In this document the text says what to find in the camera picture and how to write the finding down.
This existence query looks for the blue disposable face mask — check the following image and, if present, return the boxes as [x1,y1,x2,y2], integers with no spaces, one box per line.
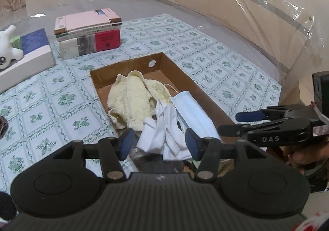
[170,91,220,139]

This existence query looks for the white cloth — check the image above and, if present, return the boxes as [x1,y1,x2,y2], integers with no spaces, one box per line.
[137,100,192,162]

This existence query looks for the yellow fluffy towel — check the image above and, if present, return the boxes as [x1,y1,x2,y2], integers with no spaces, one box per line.
[107,70,171,131]

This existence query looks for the purple velvet scrunchie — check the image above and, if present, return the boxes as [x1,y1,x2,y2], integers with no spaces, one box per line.
[0,116,8,139]

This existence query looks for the black round foam pad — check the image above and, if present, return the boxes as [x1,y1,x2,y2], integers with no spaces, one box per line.
[0,192,17,221]

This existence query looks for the person's hand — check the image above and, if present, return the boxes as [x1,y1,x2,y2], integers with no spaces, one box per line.
[282,138,328,174]

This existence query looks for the floral patterned tablecloth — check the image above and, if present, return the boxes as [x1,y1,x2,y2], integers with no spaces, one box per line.
[1,14,281,192]

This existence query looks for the open cardboard tray box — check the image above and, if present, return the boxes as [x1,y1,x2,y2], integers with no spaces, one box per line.
[89,52,239,174]

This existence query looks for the stack of books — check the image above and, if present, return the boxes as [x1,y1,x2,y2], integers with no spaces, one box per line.
[54,8,122,60]

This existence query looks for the long white blue box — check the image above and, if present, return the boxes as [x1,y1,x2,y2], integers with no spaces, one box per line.
[1,28,55,92]

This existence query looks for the white plush bunny toy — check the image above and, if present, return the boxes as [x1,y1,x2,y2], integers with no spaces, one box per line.
[0,25,23,70]

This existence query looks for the small green box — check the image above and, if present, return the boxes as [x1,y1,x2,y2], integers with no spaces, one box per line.
[10,35,22,49]

